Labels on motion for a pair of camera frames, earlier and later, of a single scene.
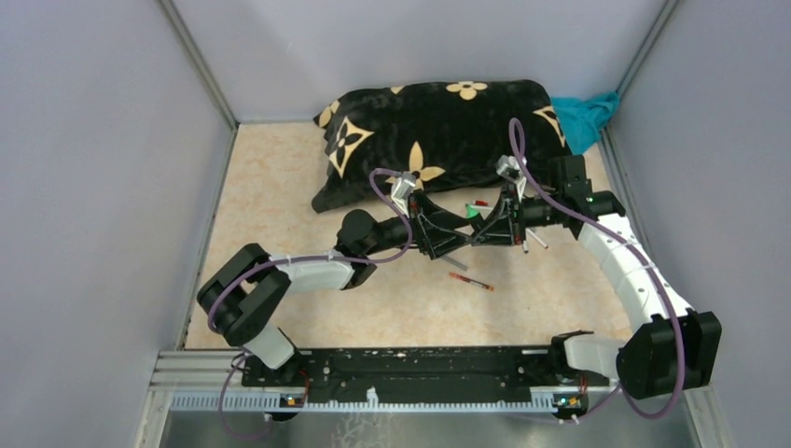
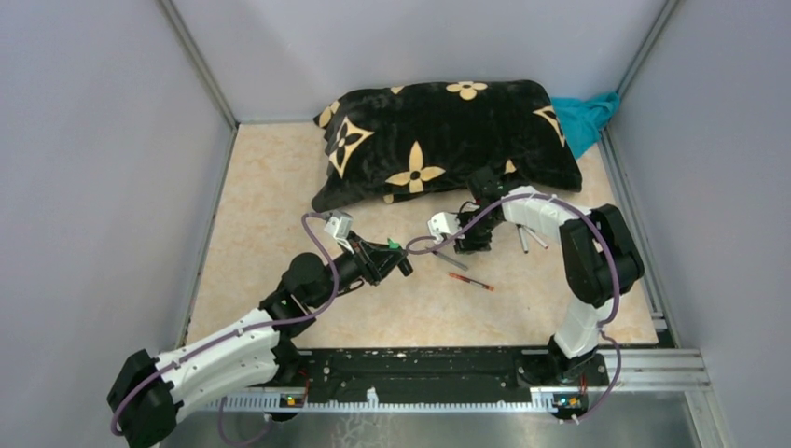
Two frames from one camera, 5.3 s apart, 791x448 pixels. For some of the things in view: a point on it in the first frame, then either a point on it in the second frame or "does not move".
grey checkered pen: [455, 263] does not move
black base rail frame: [381, 379] does not move
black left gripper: [418, 224] to [376, 262]
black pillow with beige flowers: [448, 134] does not move
